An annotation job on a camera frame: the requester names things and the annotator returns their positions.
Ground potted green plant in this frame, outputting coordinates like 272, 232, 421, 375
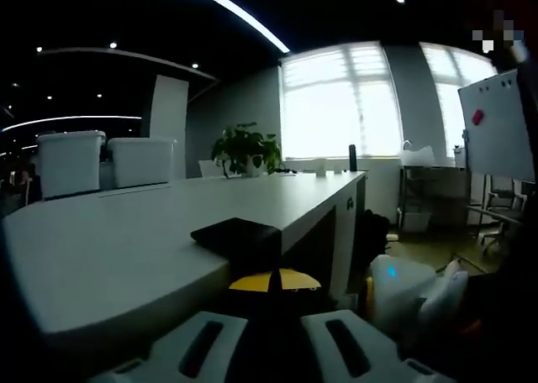
210, 122, 282, 179

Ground whiteboard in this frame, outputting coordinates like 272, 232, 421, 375
456, 70, 537, 182

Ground white bag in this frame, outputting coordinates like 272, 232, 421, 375
401, 139, 436, 168

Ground black backpack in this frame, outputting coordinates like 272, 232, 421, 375
361, 209, 392, 258

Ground white storage bin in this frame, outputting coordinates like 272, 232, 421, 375
107, 137, 177, 189
36, 130, 107, 199

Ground white chair back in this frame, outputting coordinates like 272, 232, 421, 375
198, 159, 228, 178

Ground metal frame chair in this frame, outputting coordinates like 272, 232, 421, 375
478, 176, 526, 254

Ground white desk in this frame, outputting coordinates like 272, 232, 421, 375
0, 171, 370, 361

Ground metal shelf table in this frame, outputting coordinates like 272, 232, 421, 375
398, 164, 467, 233

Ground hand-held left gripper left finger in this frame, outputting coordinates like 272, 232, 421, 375
89, 270, 278, 383

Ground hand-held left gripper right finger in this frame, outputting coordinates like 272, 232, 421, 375
276, 267, 459, 383

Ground black fixed fixture clamp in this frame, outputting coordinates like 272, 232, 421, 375
190, 217, 282, 283

